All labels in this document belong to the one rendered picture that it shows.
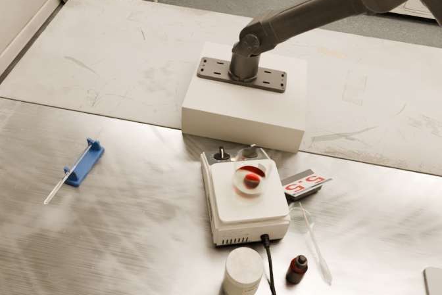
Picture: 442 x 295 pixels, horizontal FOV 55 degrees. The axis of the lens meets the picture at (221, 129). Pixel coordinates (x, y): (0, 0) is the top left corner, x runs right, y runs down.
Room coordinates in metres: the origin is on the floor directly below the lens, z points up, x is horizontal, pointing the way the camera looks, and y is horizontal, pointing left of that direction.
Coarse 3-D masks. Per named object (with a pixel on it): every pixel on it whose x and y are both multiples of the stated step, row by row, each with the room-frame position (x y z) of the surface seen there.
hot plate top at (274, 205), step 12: (216, 168) 0.46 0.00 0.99; (228, 168) 0.46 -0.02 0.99; (276, 168) 0.47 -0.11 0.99; (216, 180) 0.43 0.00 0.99; (228, 180) 0.43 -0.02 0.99; (276, 180) 0.44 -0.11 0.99; (216, 192) 0.41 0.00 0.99; (228, 192) 0.41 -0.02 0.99; (276, 192) 0.42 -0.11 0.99; (216, 204) 0.38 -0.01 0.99; (228, 204) 0.38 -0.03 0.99; (240, 204) 0.39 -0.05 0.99; (264, 204) 0.39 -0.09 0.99; (276, 204) 0.39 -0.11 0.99; (228, 216) 0.36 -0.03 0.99; (240, 216) 0.36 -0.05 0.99; (252, 216) 0.37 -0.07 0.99; (264, 216) 0.37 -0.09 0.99; (276, 216) 0.37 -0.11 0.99
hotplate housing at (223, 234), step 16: (208, 176) 0.45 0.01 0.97; (208, 192) 0.43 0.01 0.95; (224, 224) 0.36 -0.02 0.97; (240, 224) 0.36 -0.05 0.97; (256, 224) 0.37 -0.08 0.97; (272, 224) 0.37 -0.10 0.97; (288, 224) 0.37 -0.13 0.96; (224, 240) 0.35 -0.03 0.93; (240, 240) 0.36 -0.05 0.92; (256, 240) 0.36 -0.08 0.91
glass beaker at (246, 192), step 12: (240, 156) 0.43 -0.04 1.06; (252, 156) 0.44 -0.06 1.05; (264, 156) 0.44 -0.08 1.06; (264, 168) 0.43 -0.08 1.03; (240, 180) 0.39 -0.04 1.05; (264, 180) 0.39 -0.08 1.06; (240, 192) 0.39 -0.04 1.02; (252, 192) 0.38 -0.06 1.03; (264, 192) 0.40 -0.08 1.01; (252, 204) 0.39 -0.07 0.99
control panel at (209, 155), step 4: (260, 148) 0.56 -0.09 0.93; (204, 152) 0.53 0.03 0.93; (208, 152) 0.53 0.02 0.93; (212, 152) 0.54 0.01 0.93; (216, 152) 0.54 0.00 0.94; (224, 152) 0.54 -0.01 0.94; (228, 152) 0.54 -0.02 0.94; (232, 152) 0.54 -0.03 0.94; (236, 152) 0.54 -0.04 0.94; (208, 156) 0.52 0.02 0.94; (212, 156) 0.52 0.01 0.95; (232, 156) 0.52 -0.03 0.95; (208, 160) 0.50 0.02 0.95; (212, 160) 0.50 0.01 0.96; (216, 160) 0.50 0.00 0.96; (220, 160) 0.50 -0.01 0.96; (224, 160) 0.50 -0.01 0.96; (228, 160) 0.50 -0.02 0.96; (232, 160) 0.50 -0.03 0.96
